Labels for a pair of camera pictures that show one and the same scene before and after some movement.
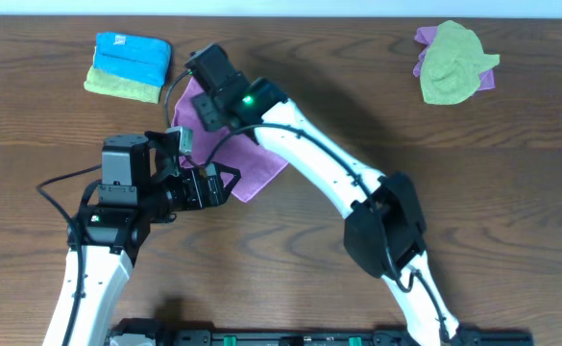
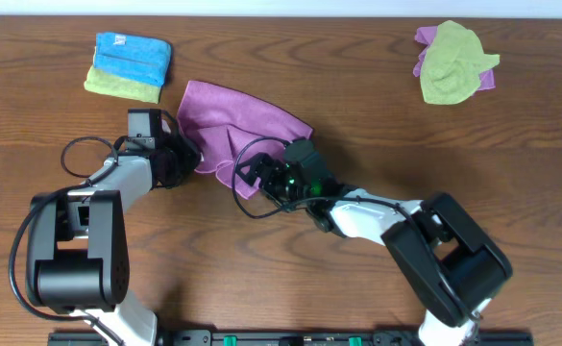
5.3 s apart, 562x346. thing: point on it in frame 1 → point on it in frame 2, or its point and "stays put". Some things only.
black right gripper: x=205 y=107 → x=260 y=162
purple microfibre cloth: x=229 y=146 stays put
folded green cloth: x=107 y=84 stays put
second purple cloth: x=426 y=36 stays put
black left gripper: x=211 y=187 → x=184 y=157
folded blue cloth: x=137 y=57 stays put
